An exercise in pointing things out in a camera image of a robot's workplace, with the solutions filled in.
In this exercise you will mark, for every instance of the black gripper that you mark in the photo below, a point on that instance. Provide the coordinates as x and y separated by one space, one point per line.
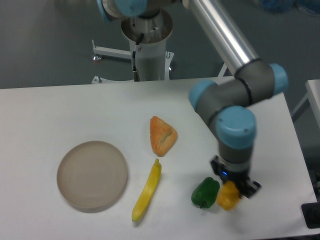
238 173

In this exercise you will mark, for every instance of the yellow bell pepper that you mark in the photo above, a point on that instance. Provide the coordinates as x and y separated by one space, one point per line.
228 196

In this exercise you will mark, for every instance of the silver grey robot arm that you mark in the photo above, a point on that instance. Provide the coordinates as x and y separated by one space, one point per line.
223 107

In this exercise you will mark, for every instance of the green bell pepper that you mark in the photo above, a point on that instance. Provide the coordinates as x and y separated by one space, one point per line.
205 194

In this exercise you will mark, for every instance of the beige round plate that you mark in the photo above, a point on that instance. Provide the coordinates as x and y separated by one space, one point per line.
92 176

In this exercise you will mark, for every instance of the black device at table edge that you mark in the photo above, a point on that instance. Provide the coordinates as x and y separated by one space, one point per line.
311 214

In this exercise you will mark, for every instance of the yellow banana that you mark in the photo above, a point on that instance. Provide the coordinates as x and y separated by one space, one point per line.
149 189

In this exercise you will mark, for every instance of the orange bread wedge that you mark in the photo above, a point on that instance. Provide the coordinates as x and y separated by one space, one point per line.
162 136

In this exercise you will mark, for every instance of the white side table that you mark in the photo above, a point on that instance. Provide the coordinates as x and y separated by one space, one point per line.
306 120

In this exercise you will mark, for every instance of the blue plastic bag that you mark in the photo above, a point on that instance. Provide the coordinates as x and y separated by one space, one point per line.
311 7

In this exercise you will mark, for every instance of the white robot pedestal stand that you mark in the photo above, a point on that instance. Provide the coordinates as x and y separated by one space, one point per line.
147 36

